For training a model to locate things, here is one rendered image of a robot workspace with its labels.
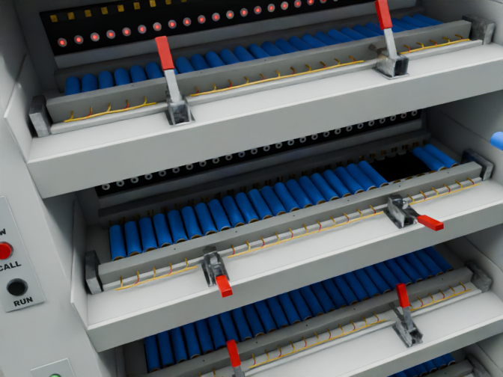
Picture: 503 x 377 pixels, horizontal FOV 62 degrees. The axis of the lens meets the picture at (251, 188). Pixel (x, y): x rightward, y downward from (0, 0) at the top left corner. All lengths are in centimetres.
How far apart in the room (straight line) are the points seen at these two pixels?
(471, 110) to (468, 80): 13
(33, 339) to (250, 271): 25
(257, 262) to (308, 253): 7
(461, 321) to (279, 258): 34
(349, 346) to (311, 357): 6
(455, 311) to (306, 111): 44
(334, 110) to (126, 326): 35
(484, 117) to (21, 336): 68
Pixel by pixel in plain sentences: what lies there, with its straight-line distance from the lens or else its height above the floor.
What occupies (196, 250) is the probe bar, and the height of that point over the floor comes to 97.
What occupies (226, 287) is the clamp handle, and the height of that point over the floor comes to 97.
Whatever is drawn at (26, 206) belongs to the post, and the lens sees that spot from 48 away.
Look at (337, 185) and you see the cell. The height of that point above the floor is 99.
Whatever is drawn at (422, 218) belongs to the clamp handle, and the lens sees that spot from 57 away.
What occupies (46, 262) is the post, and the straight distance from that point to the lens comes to 50.
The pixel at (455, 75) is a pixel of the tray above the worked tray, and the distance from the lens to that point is 60.
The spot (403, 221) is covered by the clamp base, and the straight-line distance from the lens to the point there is 60.
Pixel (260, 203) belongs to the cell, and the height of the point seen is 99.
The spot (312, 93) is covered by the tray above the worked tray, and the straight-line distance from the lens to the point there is 51.
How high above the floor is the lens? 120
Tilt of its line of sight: 18 degrees down
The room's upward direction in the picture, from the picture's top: 10 degrees counter-clockwise
